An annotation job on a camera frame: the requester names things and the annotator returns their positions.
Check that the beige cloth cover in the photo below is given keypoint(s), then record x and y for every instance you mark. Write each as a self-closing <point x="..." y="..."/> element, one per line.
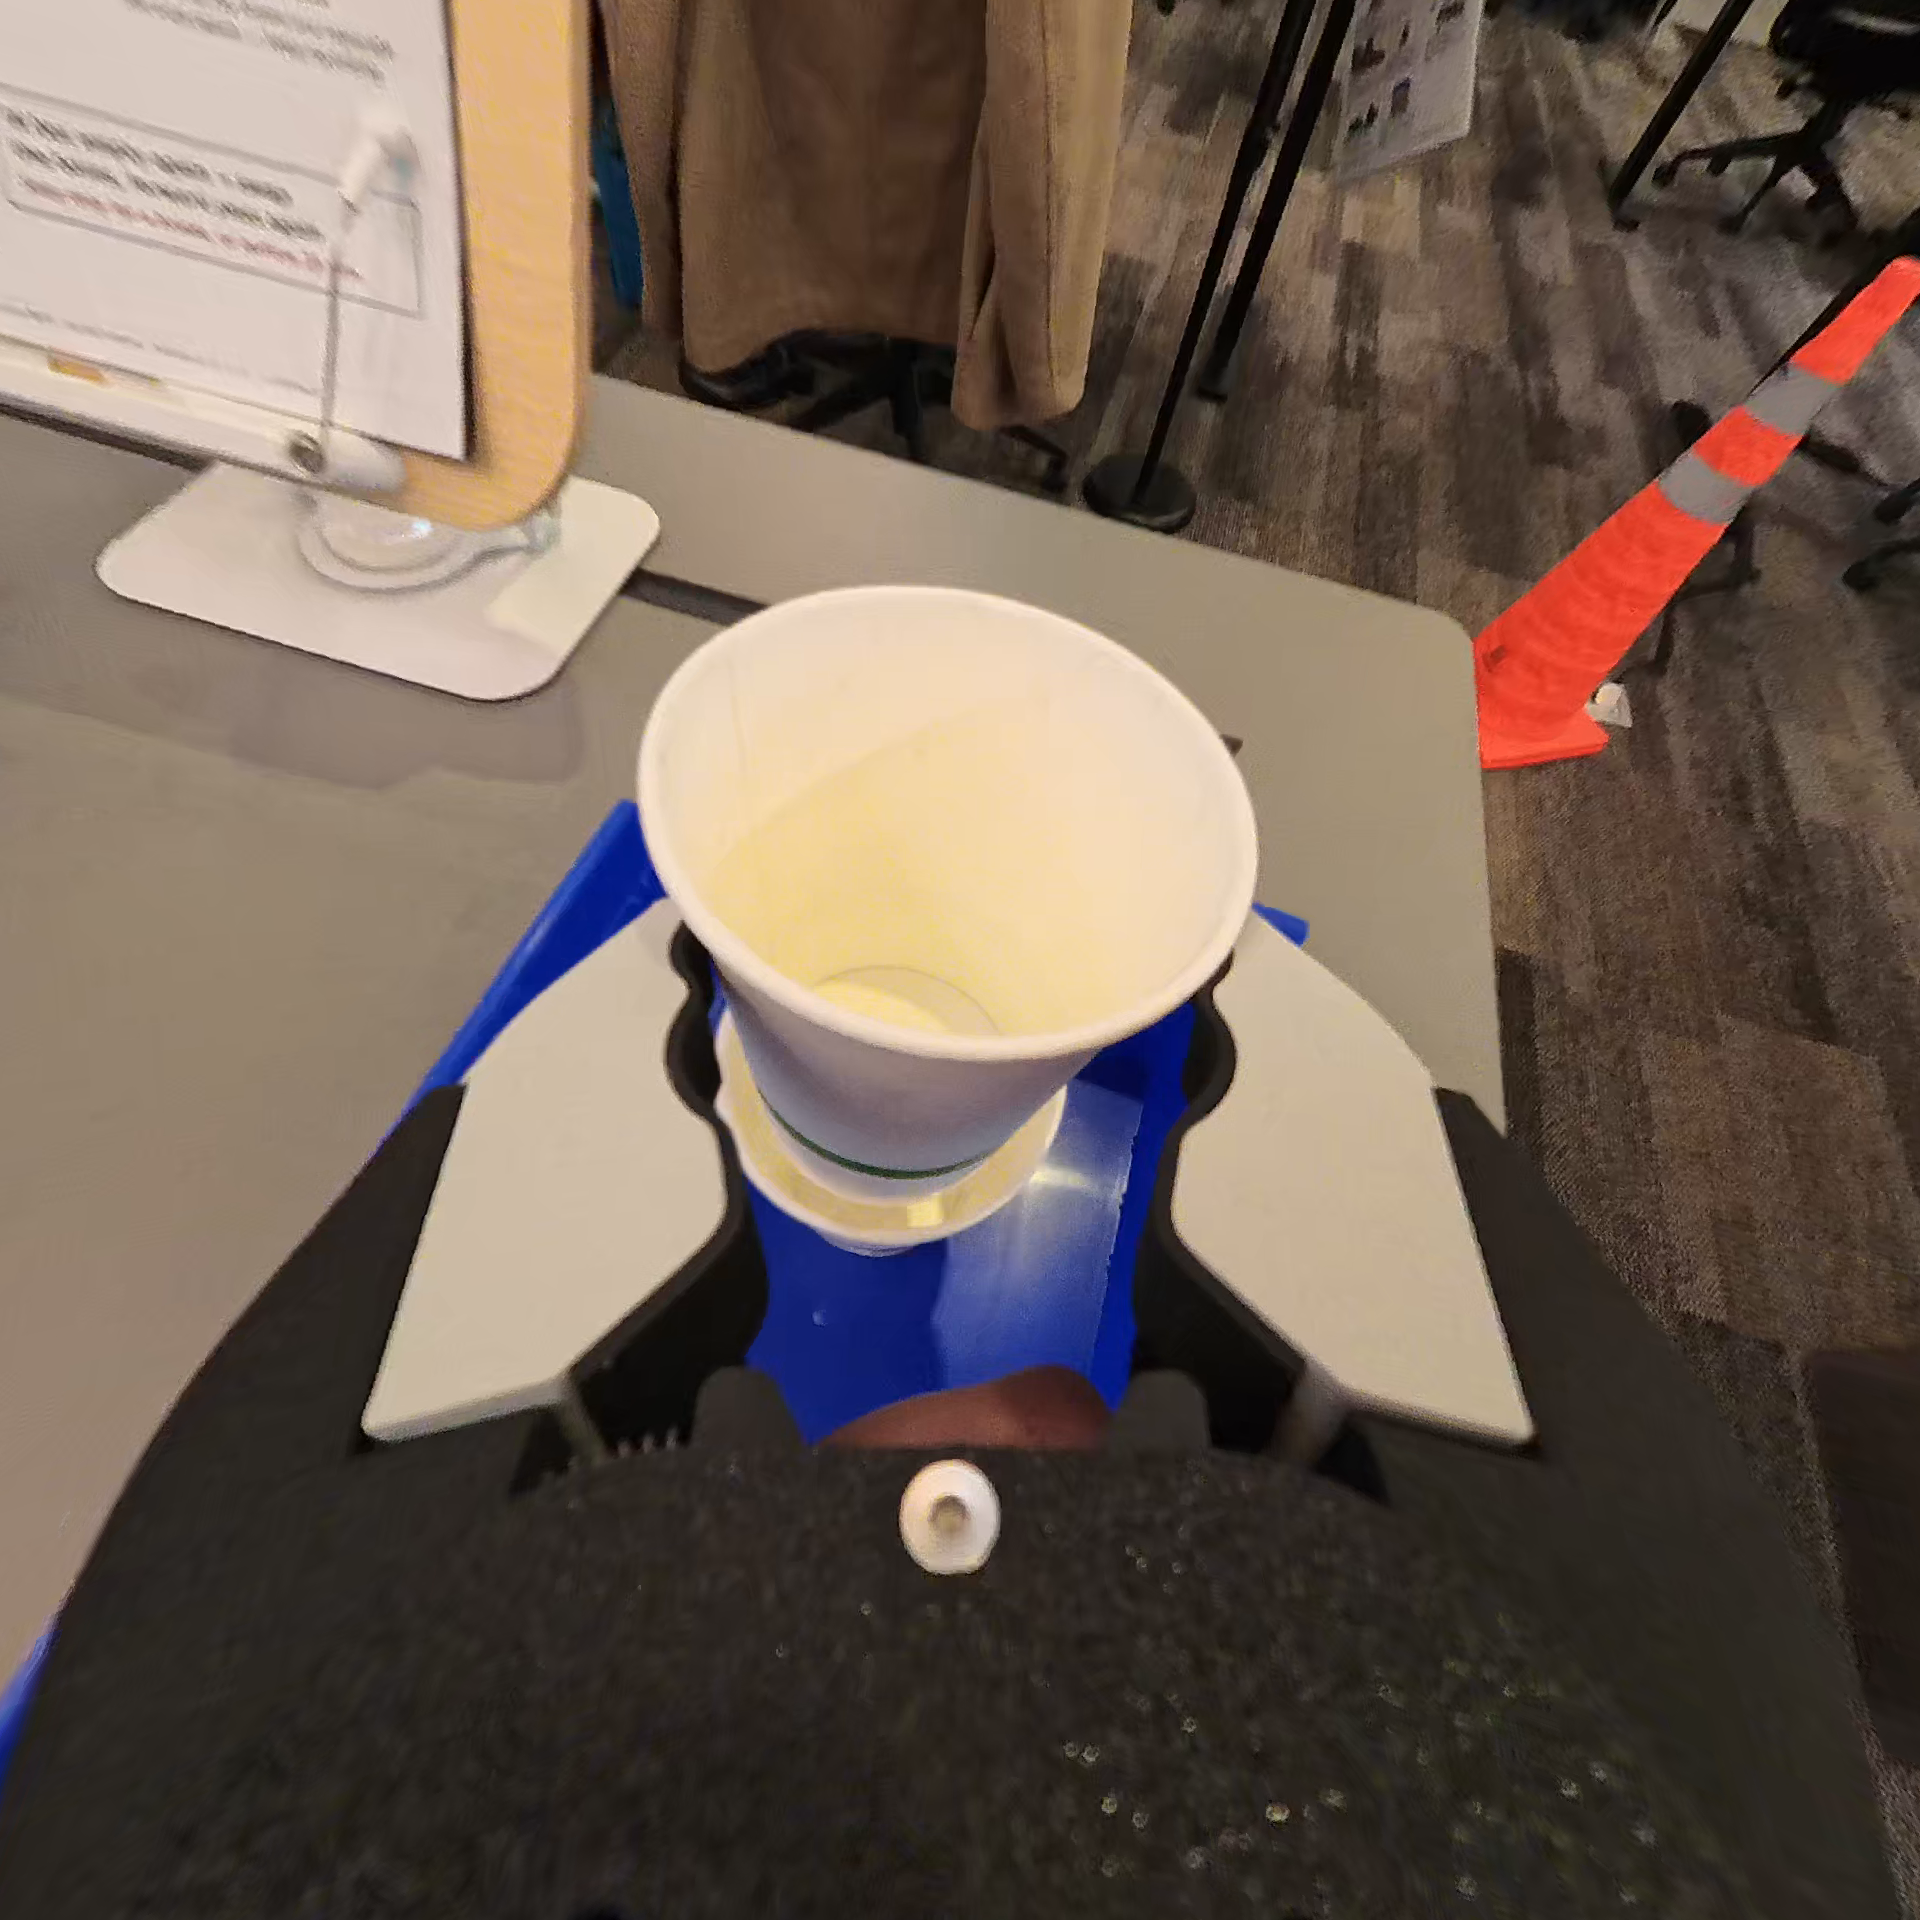
<point x="840" y="151"/>

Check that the printed paper sheet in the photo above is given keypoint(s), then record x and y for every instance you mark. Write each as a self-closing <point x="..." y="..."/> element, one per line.
<point x="1410" y="77"/>

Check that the blue plastic bin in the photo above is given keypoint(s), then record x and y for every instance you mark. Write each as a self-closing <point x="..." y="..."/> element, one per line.
<point x="932" y="1323"/>

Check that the green-banded white paper cup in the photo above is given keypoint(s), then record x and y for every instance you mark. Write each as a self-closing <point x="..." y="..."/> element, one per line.
<point x="946" y="781"/>
<point x="900" y="1218"/>

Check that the printed instruction sheet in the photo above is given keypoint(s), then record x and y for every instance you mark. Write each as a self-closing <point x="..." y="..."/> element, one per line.
<point x="180" y="151"/>

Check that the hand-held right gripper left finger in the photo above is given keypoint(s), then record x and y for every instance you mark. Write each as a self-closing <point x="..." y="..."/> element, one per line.
<point x="541" y="1231"/>

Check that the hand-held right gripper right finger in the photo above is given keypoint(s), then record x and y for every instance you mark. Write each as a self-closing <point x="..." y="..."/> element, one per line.
<point x="1349" y="1231"/>

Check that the black round-base floor stand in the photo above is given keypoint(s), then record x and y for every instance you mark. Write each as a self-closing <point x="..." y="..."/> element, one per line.
<point x="1139" y="497"/>

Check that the blue floor box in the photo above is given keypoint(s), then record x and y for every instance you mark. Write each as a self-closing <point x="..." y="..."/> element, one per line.
<point x="614" y="211"/>

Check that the black swivel chair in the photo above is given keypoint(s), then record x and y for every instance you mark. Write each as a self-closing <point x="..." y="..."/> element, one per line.
<point x="1825" y="89"/>

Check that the orange traffic cone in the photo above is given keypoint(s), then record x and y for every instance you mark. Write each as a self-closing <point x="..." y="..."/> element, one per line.
<point x="1592" y="601"/>

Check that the white document stand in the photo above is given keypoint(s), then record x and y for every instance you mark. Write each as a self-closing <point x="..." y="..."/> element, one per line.
<point x="227" y="601"/>

